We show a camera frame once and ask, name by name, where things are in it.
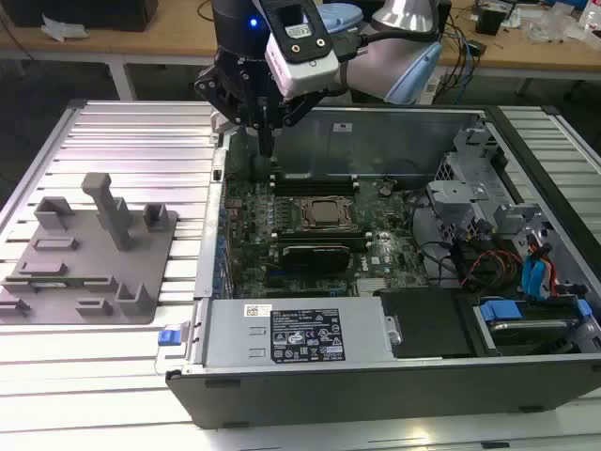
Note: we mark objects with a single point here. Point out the installed black RAM stick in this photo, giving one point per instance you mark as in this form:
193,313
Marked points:
321,241

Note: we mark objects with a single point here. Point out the wooden desk white legs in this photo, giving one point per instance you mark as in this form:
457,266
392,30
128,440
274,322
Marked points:
178,40

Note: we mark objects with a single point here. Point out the silver CPU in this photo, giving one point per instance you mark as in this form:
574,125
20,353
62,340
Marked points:
325,211

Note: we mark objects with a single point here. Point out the large black equipment box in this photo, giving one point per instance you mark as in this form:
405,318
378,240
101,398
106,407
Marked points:
80,11

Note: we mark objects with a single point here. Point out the white crumpled paper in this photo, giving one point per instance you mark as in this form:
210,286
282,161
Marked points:
63,27

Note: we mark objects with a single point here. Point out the round coin battery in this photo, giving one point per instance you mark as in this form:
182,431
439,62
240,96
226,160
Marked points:
385,188

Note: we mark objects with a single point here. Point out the white power strip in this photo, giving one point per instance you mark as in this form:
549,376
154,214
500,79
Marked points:
429,89

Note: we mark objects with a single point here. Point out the black graphics card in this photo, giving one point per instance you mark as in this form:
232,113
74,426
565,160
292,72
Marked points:
315,258

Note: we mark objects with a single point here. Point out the green motherboard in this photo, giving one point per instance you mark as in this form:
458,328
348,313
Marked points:
394,249

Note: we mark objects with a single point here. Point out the small black device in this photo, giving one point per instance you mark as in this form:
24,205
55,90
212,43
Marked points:
477,47

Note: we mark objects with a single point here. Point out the grey parts rack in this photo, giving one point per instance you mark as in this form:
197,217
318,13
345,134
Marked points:
94,282

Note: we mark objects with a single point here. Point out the silver metal drive cage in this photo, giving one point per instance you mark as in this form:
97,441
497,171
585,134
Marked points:
462,188

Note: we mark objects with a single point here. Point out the grey power supply with label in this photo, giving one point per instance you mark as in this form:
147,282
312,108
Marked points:
235,333

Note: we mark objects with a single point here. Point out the black box on desk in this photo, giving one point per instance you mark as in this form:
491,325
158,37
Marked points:
492,18

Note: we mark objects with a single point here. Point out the blue case latch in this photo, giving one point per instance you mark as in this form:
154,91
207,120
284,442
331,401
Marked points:
169,336

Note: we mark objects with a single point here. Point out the black plastic shroud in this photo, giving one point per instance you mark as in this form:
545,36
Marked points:
422,324

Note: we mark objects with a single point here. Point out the clear plastic bags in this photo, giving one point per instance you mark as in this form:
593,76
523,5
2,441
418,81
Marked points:
549,23

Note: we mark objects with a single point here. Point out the black open PC case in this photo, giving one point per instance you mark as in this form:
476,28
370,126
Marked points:
375,394

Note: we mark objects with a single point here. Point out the hard disk in blue carrier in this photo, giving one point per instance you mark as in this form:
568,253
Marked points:
504,312

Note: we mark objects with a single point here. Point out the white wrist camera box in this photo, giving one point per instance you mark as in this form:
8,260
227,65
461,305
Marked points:
305,66

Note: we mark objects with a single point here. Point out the CPU socket metal frame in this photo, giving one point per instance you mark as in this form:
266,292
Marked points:
310,221

